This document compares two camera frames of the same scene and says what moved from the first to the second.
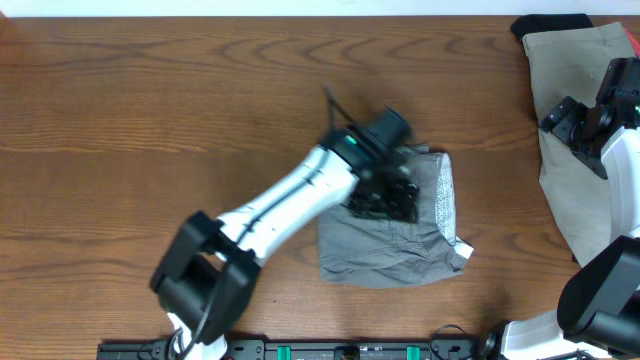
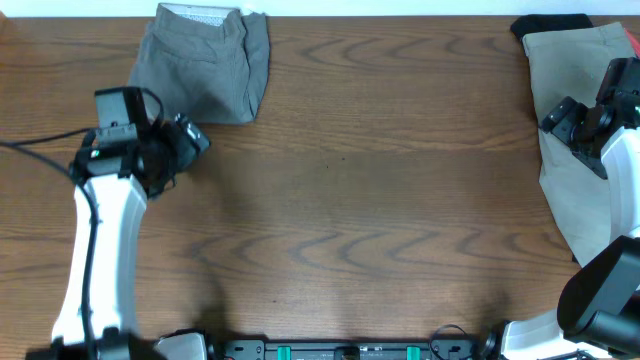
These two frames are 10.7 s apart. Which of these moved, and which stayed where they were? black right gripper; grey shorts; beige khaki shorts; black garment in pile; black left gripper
Moved: grey shorts; black left gripper
Stayed: beige khaki shorts; black garment in pile; black right gripper
